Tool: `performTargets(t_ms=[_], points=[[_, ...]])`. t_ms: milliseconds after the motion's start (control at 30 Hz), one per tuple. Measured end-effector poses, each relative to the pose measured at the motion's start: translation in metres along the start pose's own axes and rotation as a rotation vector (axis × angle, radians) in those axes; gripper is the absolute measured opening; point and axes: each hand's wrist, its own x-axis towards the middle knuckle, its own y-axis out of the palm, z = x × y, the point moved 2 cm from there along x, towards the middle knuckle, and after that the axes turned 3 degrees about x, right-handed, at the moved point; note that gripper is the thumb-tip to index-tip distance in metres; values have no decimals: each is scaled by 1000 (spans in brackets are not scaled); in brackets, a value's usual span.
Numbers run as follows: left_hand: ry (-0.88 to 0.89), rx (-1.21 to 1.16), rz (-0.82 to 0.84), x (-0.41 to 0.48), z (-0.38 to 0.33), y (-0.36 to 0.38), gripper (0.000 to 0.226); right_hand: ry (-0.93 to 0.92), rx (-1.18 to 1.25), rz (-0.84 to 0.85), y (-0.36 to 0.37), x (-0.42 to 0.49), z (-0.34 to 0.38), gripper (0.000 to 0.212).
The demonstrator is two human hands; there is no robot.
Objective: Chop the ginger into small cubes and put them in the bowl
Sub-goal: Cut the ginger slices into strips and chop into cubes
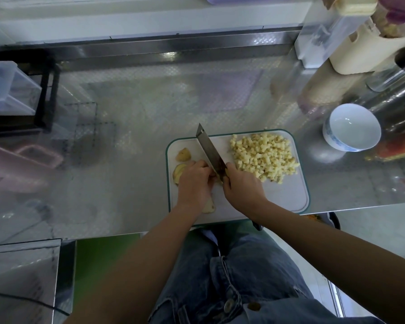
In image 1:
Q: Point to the pile of yellow potato slices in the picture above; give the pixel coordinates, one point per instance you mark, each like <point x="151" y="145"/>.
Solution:
<point x="182" y="165"/>

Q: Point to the clear container cream lid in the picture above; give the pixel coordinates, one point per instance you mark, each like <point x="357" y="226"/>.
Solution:
<point x="327" y="30"/>

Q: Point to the white cutting board green rim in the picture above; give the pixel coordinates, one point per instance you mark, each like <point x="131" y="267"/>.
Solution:
<point x="293" y="192"/>

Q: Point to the glass bottle black cap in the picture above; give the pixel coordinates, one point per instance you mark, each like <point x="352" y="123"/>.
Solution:
<point x="395" y="74"/>

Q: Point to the green mat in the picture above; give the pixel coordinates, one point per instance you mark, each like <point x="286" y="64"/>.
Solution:
<point x="101" y="263"/>

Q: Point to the person's blue jeans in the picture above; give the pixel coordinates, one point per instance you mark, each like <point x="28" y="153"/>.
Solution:
<point x="229" y="283"/>

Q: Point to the steel cleaver knife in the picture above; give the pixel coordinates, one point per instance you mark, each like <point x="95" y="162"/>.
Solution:
<point x="210" y="150"/>

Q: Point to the clear plastic storage box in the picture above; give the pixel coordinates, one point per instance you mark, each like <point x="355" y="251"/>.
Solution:
<point x="10" y="87"/>

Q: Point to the purple lid food container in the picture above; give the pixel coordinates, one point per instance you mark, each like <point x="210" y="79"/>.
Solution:
<point x="399" y="11"/>

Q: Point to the metal bowl with scraps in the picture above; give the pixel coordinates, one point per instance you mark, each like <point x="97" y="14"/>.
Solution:
<point x="327" y="218"/>

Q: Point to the person's left forearm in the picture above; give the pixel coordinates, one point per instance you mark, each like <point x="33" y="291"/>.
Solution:
<point x="131" y="266"/>

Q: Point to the person's right forearm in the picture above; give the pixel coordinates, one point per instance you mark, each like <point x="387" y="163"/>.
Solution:
<point x="347" y="266"/>

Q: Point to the pile of diced potato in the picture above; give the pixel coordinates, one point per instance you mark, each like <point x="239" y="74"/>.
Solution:
<point x="264" y="156"/>

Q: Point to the person's left hand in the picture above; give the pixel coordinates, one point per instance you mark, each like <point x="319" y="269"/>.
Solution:
<point x="194" y="185"/>

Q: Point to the white bowl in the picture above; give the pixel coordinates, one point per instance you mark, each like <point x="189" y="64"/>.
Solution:
<point x="352" y="127"/>

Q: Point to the pink kettle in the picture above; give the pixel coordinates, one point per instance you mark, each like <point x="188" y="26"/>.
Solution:
<point x="17" y="164"/>

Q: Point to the cream plastic canister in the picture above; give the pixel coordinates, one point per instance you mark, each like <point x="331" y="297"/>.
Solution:
<point x="364" y="54"/>

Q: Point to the black metal rack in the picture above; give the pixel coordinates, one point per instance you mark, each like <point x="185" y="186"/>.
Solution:
<point x="47" y="94"/>

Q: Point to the person's right hand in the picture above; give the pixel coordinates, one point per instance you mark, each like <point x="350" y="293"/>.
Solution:
<point x="243" y="191"/>

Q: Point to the steel bin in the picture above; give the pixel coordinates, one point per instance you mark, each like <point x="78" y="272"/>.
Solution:
<point x="21" y="283"/>

